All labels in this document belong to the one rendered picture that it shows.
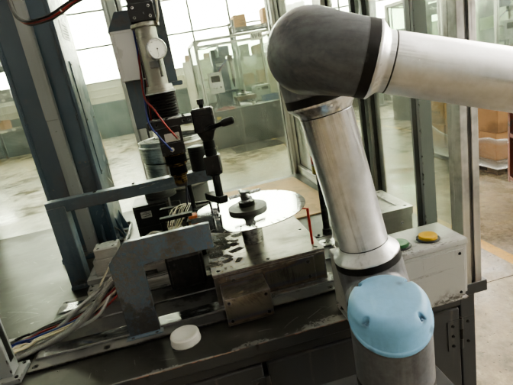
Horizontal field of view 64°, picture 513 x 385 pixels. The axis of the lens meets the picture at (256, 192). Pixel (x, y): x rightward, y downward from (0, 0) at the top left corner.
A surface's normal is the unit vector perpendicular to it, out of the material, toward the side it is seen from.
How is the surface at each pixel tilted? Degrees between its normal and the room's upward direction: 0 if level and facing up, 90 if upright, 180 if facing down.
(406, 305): 7
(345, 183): 90
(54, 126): 90
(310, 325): 0
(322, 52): 86
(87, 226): 90
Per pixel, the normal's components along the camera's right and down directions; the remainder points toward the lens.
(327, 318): -0.17, -0.95
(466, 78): -0.13, 0.43
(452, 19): -0.97, 0.22
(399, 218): 0.20, 0.25
